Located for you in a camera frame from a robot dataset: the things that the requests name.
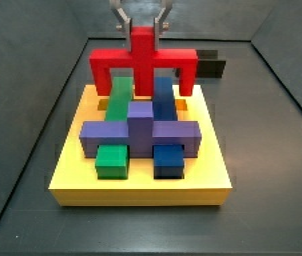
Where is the blue rectangular block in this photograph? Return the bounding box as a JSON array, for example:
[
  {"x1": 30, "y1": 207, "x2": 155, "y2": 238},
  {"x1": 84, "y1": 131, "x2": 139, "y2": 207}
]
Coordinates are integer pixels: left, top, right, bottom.
[{"x1": 152, "y1": 77, "x2": 184, "y2": 179}]

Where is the green rectangular block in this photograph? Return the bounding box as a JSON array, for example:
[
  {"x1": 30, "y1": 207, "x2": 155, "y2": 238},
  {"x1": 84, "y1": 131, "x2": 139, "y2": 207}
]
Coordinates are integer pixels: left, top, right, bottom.
[{"x1": 95, "y1": 77, "x2": 132, "y2": 180}]

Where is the purple cross-shaped block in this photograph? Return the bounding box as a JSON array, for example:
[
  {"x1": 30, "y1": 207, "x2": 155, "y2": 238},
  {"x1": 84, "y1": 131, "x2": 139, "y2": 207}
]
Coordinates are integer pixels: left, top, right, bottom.
[{"x1": 78, "y1": 102, "x2": 201, "y2": 158}]

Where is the black support block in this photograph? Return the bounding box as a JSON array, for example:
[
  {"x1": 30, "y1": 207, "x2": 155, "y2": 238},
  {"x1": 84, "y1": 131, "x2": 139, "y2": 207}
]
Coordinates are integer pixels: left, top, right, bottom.
[{"x1": 173, "y1": 49, "x2": 225, "y2": 78}]

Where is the red E-shaped block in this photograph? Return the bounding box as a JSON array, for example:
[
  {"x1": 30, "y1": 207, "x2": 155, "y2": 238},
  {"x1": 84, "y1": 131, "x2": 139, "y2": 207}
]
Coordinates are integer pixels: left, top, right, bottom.
[{"x1": 89, "y1": 27, "x2": 197, "y2": 96}]

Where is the yellow wooden board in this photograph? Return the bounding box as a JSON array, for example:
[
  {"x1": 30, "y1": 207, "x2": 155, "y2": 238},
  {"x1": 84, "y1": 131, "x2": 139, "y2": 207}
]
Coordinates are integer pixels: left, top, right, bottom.
[{"x1": 49, "y1": 85, "x2": 232, "y2": 206}]

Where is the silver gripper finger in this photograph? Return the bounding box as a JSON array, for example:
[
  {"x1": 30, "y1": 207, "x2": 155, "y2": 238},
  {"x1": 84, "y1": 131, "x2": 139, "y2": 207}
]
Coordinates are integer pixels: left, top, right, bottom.
[
  {"x1": 153, "y1": 0, "x2": 172, "y2": 50},
  {"x1": 109, "y1": 0, "x2": 132, "y2": 50}
]

